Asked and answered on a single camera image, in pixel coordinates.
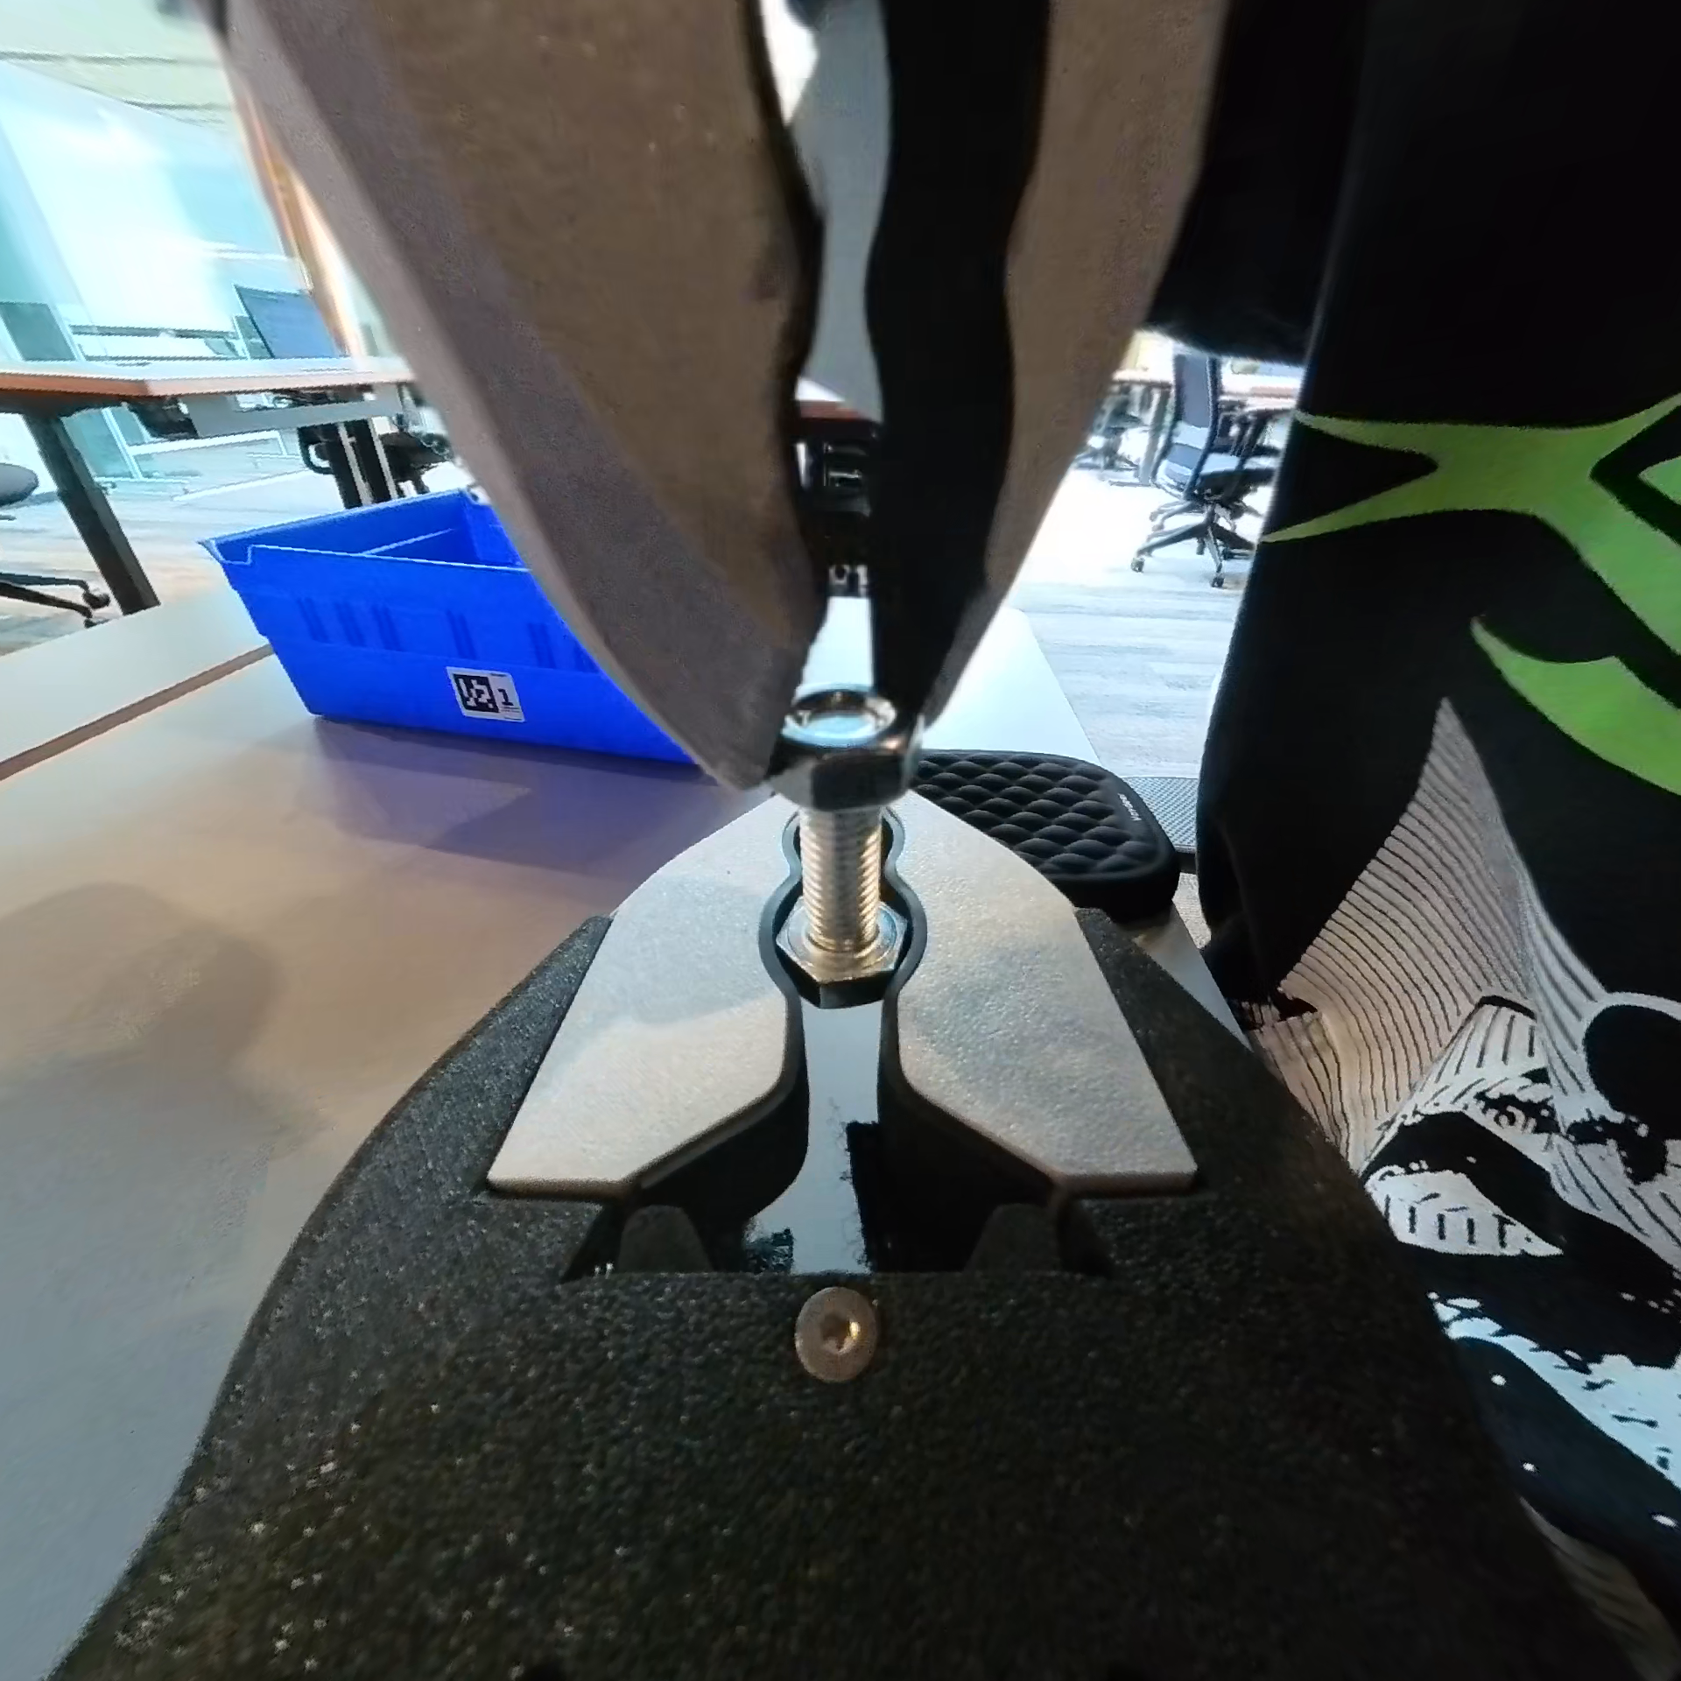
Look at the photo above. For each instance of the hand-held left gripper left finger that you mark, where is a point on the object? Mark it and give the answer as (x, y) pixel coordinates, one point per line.
(656, 1037)

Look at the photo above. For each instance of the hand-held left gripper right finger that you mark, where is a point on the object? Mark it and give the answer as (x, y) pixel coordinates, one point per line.
(1024, 1037)

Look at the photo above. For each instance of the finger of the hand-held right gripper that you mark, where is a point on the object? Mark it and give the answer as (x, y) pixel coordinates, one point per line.
(591, 329)
(1116, 158)

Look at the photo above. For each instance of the silver hex nut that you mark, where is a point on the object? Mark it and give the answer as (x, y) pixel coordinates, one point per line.
(841, 969)

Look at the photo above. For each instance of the silver hex bolt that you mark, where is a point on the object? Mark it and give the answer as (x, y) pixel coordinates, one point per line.
(841, 852)

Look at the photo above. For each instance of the black quilted wrist rest pad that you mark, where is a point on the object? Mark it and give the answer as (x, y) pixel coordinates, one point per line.
(1051, 815)

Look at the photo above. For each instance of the black office chair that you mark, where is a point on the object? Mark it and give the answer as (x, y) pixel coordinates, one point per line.
(1108, 426)
(38, 538)
(1208, 459)

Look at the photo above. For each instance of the dark computer monitor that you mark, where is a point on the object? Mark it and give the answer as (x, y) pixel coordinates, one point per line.
(288, 323)

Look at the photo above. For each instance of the person's black printed shirt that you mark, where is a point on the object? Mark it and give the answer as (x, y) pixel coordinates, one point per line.
(1300, 815)

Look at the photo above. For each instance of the blue plastic bin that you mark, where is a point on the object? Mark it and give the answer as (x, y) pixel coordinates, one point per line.
(368, 630)

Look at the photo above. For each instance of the wooden office desk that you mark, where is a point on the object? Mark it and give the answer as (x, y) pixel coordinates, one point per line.
(196, 378)

